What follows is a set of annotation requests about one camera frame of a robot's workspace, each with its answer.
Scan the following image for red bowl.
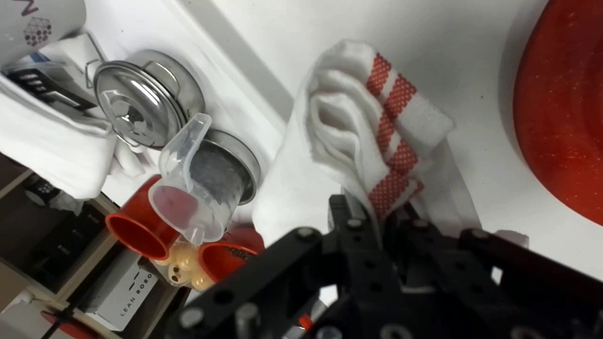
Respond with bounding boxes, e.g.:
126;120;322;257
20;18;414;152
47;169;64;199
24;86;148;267
197;224;267;284

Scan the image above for round steel tin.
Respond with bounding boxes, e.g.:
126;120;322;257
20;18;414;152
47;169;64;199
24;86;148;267
199;127;263;205

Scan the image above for white cloth red stripes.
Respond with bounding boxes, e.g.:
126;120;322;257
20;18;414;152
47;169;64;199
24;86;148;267
250;37;482;246

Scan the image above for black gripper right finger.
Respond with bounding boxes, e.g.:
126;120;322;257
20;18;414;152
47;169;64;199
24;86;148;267
382;208;603;339

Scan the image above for white box grey print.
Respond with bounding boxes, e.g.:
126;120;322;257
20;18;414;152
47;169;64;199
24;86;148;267
79;250;163;333

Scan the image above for small beige toy figure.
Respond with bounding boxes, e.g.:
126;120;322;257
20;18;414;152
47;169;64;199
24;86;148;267
152;240;218;291

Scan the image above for steel pot with lid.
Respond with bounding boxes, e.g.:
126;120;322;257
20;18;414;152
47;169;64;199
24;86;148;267
92;46;207;152

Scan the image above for clear plastic measuring cup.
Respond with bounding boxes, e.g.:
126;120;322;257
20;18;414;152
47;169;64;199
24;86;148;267
147;111;248;246

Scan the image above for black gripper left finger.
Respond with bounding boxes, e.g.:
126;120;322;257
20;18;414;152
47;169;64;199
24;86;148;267
165;191;391;339

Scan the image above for wooden shelf unit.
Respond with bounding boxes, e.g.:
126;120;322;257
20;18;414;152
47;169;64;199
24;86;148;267
0;148;190;339

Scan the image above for plain white towel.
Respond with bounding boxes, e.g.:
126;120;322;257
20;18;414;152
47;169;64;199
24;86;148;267
0;33;148;201

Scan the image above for white printed mug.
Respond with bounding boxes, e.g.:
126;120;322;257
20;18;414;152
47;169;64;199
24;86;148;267
0;0;88;63

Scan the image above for red cup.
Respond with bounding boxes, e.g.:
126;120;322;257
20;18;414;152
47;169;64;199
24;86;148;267
103;175;184;261

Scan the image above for red-brown round plate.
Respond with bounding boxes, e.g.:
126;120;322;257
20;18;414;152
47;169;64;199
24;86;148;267
510;0;603;225

